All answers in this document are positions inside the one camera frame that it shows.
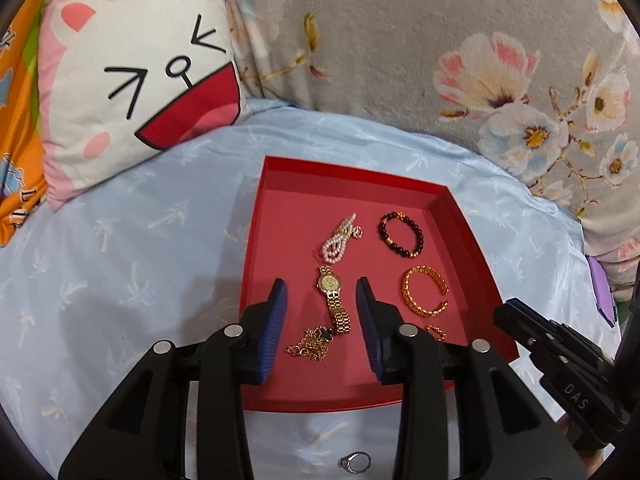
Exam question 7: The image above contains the gold bangle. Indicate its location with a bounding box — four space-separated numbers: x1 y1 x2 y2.
400 266 449 318

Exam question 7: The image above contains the white pearl bracelet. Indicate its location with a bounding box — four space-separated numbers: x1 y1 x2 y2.
321 212 366 265

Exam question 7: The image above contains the gold wrist watch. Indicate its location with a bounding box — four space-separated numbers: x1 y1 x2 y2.
317 266 352 335

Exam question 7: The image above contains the red jewelry tray box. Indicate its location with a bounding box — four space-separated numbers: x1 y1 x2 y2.
238 155 521 414

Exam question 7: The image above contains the grey floral blanket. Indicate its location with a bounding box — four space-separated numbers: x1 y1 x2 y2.
228 0 639 302

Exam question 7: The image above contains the colourful cartoon blanket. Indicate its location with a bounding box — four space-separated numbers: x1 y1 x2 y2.
1 0 49 246

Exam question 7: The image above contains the silver ring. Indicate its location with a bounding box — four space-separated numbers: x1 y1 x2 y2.
337 450 374 475

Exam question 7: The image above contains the pink white cat pillow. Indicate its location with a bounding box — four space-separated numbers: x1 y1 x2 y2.
38 0 250 210

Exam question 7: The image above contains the person's right hand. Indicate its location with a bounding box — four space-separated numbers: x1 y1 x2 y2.
554 414 614 478

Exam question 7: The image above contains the black bead gold bracelet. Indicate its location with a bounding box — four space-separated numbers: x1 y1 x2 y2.
377 210 426 260

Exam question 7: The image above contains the gold chain necklace black pendant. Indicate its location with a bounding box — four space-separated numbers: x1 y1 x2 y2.
284 326 334 361

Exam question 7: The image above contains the purple object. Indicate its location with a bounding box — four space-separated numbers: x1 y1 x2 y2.
587 256 617 327

